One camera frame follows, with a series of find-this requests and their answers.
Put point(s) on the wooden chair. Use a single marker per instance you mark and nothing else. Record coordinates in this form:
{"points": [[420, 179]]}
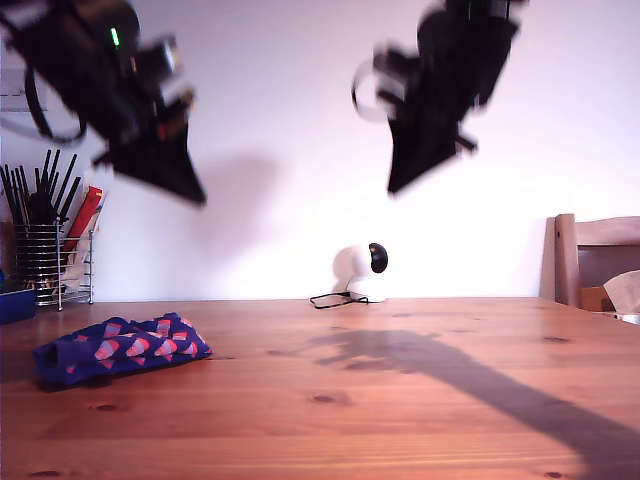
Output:
{"points": [[567, 261]]}

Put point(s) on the white security camera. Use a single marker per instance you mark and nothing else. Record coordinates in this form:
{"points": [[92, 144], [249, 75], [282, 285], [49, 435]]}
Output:
{"points": [[362, 272]]}

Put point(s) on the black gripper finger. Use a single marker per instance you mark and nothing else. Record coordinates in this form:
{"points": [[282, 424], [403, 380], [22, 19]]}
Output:
{"points": [[402, 160], [177, 160], [145, 167], [430, 160]]}

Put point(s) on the brown cardboard box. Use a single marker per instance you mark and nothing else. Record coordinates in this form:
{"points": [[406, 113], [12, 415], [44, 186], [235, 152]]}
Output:
{"points": [[595, 298]]}

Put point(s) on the black spoon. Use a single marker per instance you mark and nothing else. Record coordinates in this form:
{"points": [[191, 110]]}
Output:
{"points": [[39, 206]]}

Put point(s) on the pale paper packet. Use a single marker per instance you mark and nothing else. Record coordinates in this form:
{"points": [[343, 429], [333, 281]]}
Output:
{"points": [[75, 271]]}

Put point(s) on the white light switch plate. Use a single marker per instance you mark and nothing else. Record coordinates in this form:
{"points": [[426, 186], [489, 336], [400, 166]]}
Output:
{"points": [[12, 95]]}

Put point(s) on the grey camera box on bracket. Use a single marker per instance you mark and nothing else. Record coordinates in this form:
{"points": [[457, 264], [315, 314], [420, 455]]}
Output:
{"points": [[395, 67], [162, 57]]}

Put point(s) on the beige paper bag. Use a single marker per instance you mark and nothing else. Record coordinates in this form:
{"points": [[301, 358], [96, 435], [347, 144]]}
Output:
{"points": [[627, 291]]}

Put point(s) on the navy sock with pink pattern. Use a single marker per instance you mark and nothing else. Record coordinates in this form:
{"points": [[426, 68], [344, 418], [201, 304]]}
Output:
{"points": [[125, 350]]}

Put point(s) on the navy box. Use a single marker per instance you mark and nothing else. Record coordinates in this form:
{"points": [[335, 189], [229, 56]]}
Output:
{"points": [[15, 307]]}

